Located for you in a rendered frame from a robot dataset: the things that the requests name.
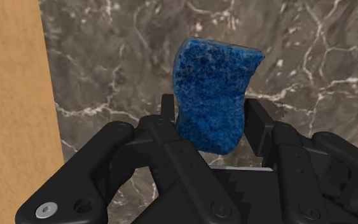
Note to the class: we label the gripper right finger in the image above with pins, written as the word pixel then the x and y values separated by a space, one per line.
pixel 293 173

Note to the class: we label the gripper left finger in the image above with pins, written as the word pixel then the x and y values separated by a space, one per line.
pixel 172 167

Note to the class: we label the blue sponge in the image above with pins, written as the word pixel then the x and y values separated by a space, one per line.
pixel 211 96

